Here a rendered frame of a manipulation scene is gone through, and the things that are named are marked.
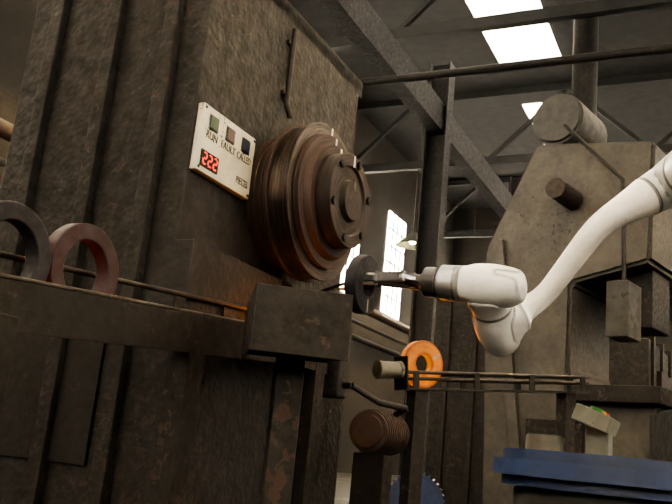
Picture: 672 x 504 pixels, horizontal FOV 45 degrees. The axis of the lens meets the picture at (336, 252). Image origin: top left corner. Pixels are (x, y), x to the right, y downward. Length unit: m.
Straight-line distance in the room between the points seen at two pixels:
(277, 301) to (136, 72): 0.91
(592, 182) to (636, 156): 0.28
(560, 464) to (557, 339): 3.75
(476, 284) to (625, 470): 0.92
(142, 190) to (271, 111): 0.56
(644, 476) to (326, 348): 0.76
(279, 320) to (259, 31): 1.08
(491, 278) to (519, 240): 3.17
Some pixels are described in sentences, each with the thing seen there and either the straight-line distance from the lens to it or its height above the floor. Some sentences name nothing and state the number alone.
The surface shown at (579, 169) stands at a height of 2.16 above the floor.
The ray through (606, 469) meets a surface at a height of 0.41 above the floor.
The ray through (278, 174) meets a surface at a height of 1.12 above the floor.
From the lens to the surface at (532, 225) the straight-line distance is 5.11.
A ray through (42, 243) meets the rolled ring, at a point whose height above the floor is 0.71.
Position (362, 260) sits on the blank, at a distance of 2.08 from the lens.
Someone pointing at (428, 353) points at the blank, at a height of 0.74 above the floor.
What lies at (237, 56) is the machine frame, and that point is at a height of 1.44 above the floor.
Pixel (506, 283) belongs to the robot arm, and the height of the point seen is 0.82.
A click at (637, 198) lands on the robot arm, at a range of 2.14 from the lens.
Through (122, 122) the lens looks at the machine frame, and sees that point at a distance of 2.31.
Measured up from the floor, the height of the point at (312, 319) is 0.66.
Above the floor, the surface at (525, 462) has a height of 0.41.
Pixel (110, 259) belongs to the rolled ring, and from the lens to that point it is 1.68.
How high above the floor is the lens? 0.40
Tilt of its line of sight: 14 degrees up
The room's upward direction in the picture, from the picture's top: 6 degrees clockwise
